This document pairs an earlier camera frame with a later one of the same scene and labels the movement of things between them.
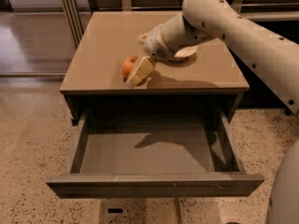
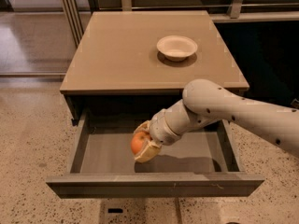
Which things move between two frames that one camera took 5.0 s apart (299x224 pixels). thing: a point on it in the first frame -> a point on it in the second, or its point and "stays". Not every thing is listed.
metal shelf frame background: x=277 y=4 stays
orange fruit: x=128 y=65 -> x=139 y=140
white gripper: x=153 y=44 -> x=161 y=129
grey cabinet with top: x=93 y=81 stays
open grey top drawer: x=155 y=154 stays
